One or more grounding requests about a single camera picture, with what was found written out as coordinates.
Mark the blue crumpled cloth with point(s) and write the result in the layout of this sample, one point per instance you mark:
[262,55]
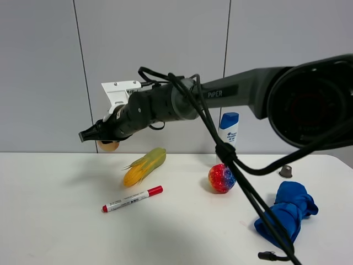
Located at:
[292,205]

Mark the toy corn cob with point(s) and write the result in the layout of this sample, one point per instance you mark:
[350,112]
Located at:
[139,169]

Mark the red white marker pen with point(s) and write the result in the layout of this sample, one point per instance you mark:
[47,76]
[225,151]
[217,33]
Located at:
[131,199]

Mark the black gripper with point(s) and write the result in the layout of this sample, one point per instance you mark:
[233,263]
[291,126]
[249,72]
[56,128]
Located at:
[142,110]

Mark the rainbow spiky ball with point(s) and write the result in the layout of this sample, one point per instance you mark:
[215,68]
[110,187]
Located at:
[221,178]

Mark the grey coffee capsule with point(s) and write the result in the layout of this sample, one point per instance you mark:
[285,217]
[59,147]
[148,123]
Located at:
[286,171]

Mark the beige egg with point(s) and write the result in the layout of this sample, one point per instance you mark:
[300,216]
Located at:
[108,147]

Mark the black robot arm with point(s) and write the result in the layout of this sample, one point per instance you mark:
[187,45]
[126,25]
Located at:
[302,103]

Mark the blue white shampoo bottle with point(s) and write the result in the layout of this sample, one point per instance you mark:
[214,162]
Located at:
[228,128]

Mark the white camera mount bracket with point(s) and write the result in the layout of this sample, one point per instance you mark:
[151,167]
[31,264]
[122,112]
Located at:
[118,94]

